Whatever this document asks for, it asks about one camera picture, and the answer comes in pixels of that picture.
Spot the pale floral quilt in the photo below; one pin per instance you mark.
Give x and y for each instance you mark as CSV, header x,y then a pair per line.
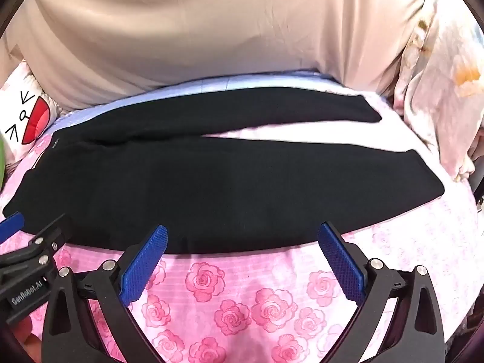
x,y
435,83

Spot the white cartoon face pillow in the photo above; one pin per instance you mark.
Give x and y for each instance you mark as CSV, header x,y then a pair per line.
x,y
19,94

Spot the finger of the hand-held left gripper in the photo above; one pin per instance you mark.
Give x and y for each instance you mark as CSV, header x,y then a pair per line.
x,y
11,225
53,236

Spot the pink rose bed sheet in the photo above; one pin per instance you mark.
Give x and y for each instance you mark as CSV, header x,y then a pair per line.
x,y
234,295

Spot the beige blanket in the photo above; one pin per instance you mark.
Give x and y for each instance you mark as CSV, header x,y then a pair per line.
x,y
227,26

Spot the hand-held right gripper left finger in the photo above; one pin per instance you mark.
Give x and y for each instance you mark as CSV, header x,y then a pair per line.
x,y
145,261

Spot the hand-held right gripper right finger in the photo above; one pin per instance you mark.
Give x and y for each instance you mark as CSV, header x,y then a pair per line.
x,y
340,261

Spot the black pants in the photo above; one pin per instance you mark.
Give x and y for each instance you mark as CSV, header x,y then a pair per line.
x,y
189,181

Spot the green plush toy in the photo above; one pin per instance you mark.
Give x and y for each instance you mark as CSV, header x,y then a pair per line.
x,y
2,158

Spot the person's left hand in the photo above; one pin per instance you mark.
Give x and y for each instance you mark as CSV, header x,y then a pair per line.
x,y
30,338

